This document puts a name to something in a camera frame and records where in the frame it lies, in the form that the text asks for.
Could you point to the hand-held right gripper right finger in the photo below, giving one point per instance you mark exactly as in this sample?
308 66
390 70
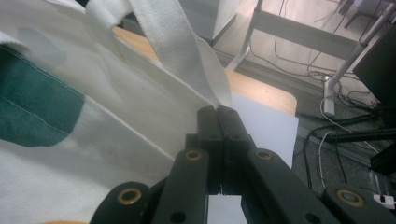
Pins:
232 130

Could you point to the white tote bag coloured patches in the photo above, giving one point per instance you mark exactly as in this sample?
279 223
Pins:
124 124

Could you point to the black stand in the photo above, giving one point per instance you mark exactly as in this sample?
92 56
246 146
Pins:
358 136

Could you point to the white cabinet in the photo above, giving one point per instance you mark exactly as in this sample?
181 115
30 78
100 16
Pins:
214 15

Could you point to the white power strip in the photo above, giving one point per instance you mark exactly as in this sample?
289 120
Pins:
386 202

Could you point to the black cabinet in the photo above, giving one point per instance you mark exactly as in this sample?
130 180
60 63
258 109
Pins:
379 68

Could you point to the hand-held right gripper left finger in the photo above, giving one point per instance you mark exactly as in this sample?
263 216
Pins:
208 130

